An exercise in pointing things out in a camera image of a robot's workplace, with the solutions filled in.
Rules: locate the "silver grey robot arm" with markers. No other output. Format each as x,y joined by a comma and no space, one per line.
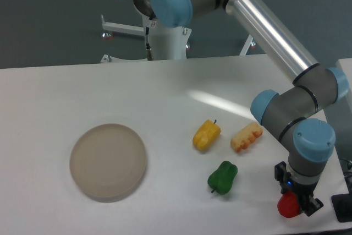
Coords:
288,116

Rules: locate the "black device at table edge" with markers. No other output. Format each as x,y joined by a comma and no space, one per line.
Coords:
342,202

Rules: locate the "red toy pepper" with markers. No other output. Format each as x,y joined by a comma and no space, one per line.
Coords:
288,205

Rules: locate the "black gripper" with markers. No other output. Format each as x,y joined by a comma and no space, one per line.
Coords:
302,186

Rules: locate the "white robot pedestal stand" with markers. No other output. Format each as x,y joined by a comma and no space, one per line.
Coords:
161,42

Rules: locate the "green toy pepper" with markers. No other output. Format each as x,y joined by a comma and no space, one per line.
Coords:
221,180

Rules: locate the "beige round plate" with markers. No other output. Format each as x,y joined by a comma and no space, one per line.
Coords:
108,162

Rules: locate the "orange toy bread piece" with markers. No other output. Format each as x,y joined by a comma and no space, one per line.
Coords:
245,137

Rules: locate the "yellow toy pepper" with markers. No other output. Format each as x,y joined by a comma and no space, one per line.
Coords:
206,135

